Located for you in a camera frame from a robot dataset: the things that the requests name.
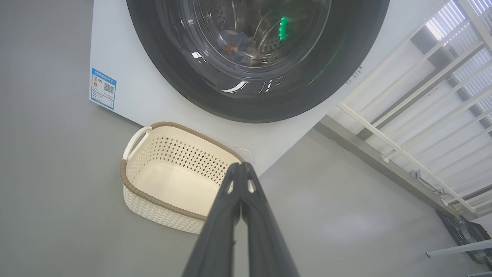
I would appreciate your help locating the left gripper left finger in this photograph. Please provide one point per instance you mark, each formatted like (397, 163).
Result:
(215, 238)

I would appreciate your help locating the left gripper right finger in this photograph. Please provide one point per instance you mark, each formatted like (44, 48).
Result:
(265, 246)

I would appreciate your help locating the washing machine door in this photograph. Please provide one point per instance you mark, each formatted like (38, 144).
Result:
(173, 65)

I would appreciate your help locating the blue patterned garment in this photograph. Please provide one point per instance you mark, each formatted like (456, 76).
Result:
(234, 38)

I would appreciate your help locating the white front-load washing machine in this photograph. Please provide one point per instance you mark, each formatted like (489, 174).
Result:
(130, 77)

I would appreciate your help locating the cream perforated laundry basket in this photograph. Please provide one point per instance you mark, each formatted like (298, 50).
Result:
(173, 181)

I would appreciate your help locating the white metal railing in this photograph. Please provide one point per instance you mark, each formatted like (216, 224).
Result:
(384, 140)

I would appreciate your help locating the blue energy label sticker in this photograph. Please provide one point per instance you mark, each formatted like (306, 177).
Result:
(103, 88)

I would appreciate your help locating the white metal bar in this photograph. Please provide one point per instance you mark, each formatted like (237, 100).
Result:
(457, 248)

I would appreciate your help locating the black electronic equipment box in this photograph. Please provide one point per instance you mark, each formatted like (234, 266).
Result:
(465, 234)

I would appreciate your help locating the white window blinds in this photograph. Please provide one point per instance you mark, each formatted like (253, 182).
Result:
(442, 23)

